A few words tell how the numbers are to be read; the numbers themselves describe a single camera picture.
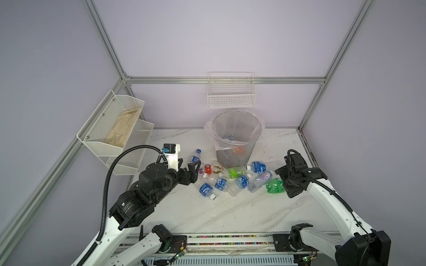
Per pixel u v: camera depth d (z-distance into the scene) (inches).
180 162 24.9
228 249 28.8
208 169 37.1
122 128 31.5
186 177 20.5
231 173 36.5
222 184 34.1
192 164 21.0
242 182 34.6
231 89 37.3
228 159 37.3
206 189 33.2
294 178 22.2
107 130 30.2
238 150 34.5
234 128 39.8
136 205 15.9
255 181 35.8
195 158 38.6
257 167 37.6
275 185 35.6
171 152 19.6
